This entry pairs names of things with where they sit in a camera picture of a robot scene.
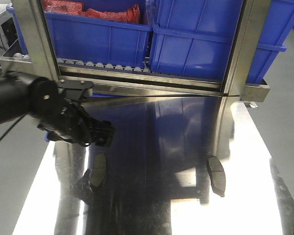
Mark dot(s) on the stainless steel rack frame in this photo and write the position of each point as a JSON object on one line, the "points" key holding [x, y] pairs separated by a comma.
{"points": [[233, 87]]}

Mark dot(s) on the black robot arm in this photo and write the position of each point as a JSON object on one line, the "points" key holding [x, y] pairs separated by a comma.
{"points": [[22, 143]]}

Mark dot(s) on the red mesh bag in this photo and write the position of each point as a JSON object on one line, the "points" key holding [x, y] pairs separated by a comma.
{"points": [[69, 7]]}

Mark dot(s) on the brake pad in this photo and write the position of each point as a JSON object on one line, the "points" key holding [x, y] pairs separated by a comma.
{"points": [[98, 173], [217, 176]]}

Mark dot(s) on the blue plastic bin left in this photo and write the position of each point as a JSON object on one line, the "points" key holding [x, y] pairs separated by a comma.
{"points": [[99, 41]]}

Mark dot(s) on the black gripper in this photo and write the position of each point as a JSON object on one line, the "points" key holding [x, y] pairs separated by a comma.
{"points": [[68, 121]]}

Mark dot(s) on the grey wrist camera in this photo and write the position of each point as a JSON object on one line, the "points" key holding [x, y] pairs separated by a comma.
{"points": [[75, 90]]}

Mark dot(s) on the blue lower bin left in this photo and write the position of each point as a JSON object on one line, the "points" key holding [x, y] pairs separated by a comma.
{"points": [[47, 137]]}

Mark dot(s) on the blue plastic bin right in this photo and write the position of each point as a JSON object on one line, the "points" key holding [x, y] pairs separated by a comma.
{"points": [[194, 37]]}

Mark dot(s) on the blue plastic bin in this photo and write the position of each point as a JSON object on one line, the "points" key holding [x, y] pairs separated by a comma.
{"points": [[99, 41], [194, 37]]}

